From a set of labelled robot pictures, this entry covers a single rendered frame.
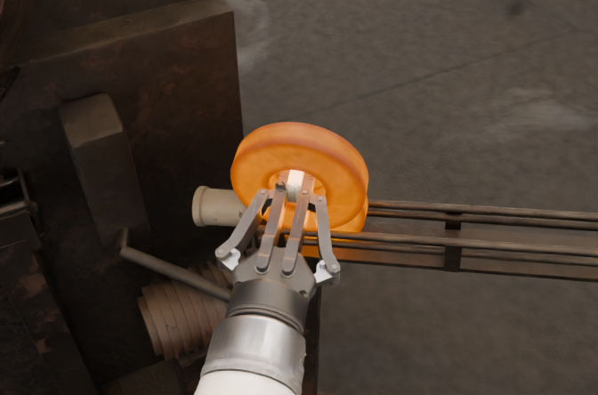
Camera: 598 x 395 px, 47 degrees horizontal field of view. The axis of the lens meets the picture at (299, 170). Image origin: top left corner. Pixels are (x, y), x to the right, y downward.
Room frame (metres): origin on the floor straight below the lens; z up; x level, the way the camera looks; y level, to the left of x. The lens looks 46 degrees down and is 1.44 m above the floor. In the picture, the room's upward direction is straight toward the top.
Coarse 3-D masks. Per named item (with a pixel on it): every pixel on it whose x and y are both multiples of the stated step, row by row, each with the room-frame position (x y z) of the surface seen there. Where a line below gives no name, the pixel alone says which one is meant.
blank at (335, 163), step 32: (288, 128) 0.54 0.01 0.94; (320, 128) 0.54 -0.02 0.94; (256, 160) 0.52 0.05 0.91; (288, 160) 0.52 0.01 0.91; (320, 160) 0.51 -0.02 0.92; (352, 160) 0.52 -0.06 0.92; (256, 192) 0.53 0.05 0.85; (320, 192) 0.53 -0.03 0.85; (352, 192) 0.50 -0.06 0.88; (288, 224) 0.52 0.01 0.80
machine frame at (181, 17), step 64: (64, 0) 0.82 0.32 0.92; (128, 0) 0.86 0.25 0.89; (192, 0) 0.90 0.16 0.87; (64, 64) 0.76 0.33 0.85; (128, 64) 0.80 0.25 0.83; (192, 64) 0.84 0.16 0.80; (0, 128) 0.72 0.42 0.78; (128, 128) 0.79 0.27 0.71; (192, 128) 0.83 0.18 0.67; (64, 192) 0.74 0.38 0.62; (192, 192) 0.82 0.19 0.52; (64, 256) 0.72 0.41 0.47; (192, 256) 0.82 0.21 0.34; (0, 320) 0.66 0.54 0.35; (128, 320) 0.75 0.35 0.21; (0, 384) 0.64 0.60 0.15
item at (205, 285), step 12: (120, 240) 0.64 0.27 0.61; (120, 252) 0.63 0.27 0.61; (132, 252) 0.63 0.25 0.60; (144, 264) 0.62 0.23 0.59; (156, 264) 0.62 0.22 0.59; (168, 264) 0.62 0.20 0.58; (168, 276) 0.61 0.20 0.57; (180, 276) 0.61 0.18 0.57; (192, 276) 0.61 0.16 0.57; (204, 288) 0.59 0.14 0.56; (216, 288) 0.59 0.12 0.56; (228, 288) 0.59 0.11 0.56; (228, 300) 0.57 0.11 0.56
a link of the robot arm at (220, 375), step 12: (216, 372) 0.27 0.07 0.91; (228, 372) 0.27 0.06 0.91; (240, 372) 0.27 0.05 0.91; (204, 384) 0.27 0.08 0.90; (216, 384) 0.26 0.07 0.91; (228, 384) 0.26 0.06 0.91; (240, 384) 0.26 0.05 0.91; (252, 384) 0.26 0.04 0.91; (264, 384) 0.26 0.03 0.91; (276, 384) 0.26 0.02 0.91
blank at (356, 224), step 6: (318, 180) 0.62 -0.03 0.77; (318, 186) 0.62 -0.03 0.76; (366, 198) 0.63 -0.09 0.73; (366, 204) 0.62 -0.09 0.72; (366, 210) 0.61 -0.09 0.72; (360, 216) 0.60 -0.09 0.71; (348, 222) 0.61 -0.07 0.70; (354, 222) 0.61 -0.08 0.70; (360, 222) 0.60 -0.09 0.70; (336, 228) 0.61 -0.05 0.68; (342, 228) 0.61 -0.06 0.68; (348, 228) 0.61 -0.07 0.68; (354, 228) 0.61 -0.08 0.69; (360, 228) 0.60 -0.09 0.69
